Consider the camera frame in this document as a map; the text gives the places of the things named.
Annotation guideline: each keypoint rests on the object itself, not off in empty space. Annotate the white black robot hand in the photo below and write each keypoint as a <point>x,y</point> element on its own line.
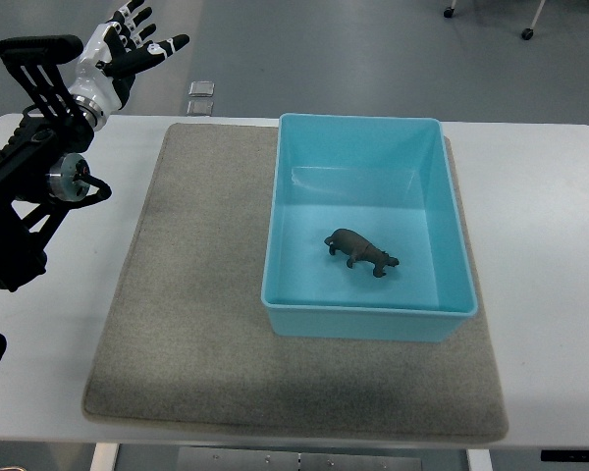
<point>118,50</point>

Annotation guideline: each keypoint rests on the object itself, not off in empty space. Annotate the brown hippo toy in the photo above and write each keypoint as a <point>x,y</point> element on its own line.
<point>358,248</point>

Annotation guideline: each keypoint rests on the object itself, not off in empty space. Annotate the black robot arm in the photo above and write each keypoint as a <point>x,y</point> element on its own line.
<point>42,173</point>

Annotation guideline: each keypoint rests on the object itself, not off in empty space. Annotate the blue plastic box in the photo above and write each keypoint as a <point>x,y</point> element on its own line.
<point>391,181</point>

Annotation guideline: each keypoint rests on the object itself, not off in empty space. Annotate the upper floor outlet plate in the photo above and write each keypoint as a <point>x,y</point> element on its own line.
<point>201,88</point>

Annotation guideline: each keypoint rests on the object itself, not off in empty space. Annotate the floor outlet plate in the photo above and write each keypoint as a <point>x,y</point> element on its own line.
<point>201,88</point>
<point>199,108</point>

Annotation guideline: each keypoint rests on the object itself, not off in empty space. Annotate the lower floor outlet plate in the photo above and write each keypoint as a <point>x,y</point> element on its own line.
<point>199,108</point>

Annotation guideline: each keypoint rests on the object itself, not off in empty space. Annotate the grey felt mat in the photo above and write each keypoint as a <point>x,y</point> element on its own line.
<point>187,343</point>

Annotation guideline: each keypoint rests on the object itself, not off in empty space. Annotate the right chair caster wheel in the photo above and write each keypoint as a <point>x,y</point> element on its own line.
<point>527,34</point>

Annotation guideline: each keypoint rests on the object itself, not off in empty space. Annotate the black table control panel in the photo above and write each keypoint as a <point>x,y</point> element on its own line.
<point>565,455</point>

